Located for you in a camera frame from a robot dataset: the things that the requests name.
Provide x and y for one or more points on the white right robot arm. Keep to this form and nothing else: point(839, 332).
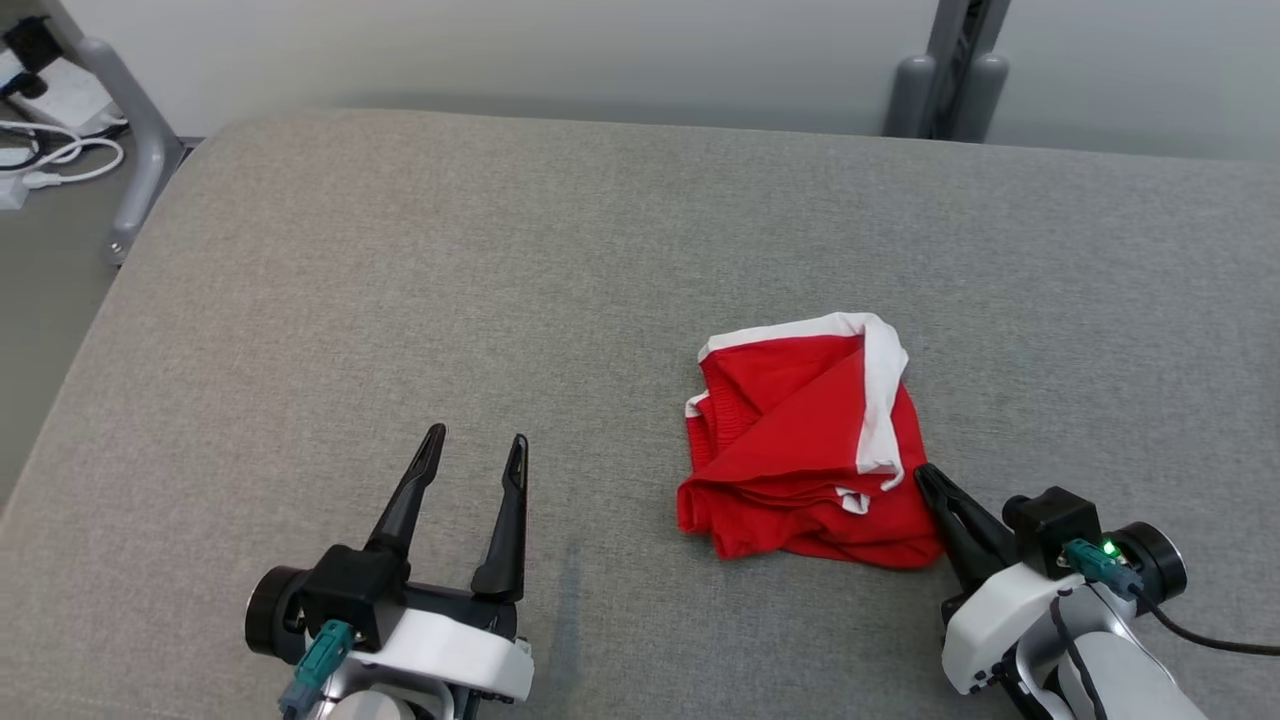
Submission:
point(1120, 670)

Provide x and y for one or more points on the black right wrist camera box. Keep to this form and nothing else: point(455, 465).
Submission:
point(1050, 525)

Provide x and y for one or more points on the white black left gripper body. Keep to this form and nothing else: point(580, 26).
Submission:
point(460, 655)

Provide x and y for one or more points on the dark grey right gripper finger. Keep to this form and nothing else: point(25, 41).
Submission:
point(990, 528)
point(965, 550)

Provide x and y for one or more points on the black power adapter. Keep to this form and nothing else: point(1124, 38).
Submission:
point(32, 42)

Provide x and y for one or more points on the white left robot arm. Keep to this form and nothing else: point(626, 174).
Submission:
point(385, 706)

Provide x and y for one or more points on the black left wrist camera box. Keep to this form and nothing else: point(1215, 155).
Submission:
point(350, 595)

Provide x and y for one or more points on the grey table leg frame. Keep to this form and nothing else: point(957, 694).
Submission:
point(150, 150)

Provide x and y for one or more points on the grey partition stand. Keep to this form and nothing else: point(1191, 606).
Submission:
point(910, 100)

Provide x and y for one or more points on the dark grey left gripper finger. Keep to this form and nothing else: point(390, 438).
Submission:
point(508, 540)
point(405, 510)

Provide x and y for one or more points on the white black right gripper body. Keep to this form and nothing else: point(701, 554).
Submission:
point(990, 620)

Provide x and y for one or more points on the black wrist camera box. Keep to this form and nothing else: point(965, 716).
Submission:
point(1050, 525)
point(350, 595)

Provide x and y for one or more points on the red shorts with white stripes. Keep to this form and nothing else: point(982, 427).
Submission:
point(790, 450)

